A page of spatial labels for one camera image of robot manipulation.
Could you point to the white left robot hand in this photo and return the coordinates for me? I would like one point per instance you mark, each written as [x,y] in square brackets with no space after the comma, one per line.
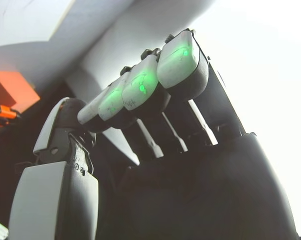
[190,190]

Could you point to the orange and black tool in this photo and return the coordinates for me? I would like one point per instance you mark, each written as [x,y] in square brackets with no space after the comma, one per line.
[5,113]

